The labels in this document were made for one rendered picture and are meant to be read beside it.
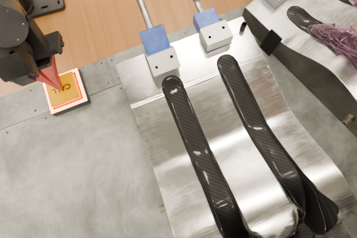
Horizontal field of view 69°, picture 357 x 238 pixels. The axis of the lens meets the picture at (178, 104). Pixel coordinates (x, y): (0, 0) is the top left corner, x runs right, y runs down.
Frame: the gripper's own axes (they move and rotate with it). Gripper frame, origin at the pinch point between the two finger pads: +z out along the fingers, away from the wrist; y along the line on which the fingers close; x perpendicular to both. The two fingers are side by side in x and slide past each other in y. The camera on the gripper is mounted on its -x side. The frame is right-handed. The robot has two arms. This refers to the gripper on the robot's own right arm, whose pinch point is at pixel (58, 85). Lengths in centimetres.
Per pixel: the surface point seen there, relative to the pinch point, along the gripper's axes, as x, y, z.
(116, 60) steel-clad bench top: 4.8, 12.0, 2.4
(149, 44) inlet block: -7.7, 19.6, -6.4
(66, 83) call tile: 0.8, 1.3, 0.7
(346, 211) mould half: -38, 36, 11
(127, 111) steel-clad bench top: -5.8, 10.6, 8.2
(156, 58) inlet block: -9.9, 19.8, -4.8
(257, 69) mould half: -13.8, 36.3, 2.5
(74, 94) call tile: -1.8, 2.1, 2.1
